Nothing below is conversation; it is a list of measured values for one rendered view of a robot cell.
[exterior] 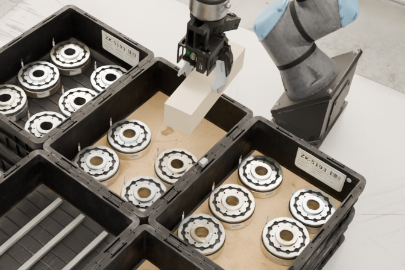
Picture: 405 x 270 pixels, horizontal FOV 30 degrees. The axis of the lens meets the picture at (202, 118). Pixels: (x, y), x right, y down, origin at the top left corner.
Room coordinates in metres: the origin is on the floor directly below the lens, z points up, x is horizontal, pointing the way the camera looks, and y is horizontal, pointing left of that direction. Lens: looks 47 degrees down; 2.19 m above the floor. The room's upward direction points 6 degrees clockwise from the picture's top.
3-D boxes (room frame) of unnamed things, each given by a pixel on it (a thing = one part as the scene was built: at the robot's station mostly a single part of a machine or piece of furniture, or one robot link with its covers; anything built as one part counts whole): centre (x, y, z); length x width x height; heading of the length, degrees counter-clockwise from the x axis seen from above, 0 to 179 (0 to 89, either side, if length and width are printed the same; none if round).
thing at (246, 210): (1.01, -0.08, 0.86); 0.10 x 0.10 x 0.01
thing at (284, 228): (0.93, -0.20, 0.86); 0.05 x 0.05 x 0.01
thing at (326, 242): (0.97, -0.14, 0.87); 0.40 x 0.30 x 0.11; 147
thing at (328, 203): (1.02, -0.26, 0.86); 0.10 x 0.10 x 0.01
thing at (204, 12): (1.13, 0.01, 1.31); 0.08 x 0.08 x 0.05
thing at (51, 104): (1.30, 0.36, 0.87); 0.40 x 0.30 x 0.11; 147
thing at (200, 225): (0.92, -0.02, 0.86); 0.05 x 0.05 x 0.01
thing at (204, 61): (1.12, 0.01, 1.23); 0.09 x 0.08 x 0.12; 155
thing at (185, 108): (1.15, 0.00, 1.07); 0.24 x 0.06 x 0.06; 155
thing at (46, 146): (1.14, 0.11, 0.92); 0.40 x 0.30 x 0.02; 147
